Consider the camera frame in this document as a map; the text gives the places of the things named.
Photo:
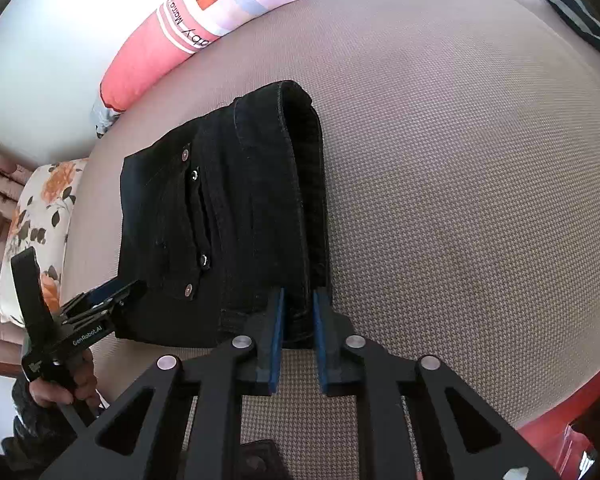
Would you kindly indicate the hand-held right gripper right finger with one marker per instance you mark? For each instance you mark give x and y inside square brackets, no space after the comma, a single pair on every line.
[320,345]

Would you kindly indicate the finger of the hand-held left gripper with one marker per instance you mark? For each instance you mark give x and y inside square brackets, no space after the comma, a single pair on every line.
[130,293]
[105,291]

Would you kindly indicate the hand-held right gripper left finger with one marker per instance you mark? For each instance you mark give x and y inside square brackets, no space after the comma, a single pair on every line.
[276,340]

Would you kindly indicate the black pants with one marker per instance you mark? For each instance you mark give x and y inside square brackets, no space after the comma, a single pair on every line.
[230,210]

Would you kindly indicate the person's left hand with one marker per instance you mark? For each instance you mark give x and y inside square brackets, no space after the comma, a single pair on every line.
[86,375]

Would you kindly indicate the orange floral pillow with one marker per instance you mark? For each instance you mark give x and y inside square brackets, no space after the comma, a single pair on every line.
[40,210]

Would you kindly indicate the person's dark green jacket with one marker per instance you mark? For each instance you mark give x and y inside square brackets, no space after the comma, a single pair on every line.
[260,460]

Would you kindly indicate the brown wooden headboard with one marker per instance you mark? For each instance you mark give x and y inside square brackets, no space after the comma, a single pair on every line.
[0,210]

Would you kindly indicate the pale floral printed cloth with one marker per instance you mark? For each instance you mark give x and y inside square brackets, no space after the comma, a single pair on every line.
[101,120]

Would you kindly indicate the beige woven bed mat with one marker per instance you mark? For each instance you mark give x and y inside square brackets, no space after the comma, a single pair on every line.
[455,185]

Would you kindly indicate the pink checked bolster pillow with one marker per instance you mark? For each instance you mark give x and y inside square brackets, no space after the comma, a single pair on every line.
[150,60]

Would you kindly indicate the black white striped garment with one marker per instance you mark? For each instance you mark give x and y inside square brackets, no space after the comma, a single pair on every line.
[580,20]

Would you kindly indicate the red-brown bed frame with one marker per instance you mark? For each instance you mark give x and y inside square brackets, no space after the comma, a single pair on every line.
[560,435]

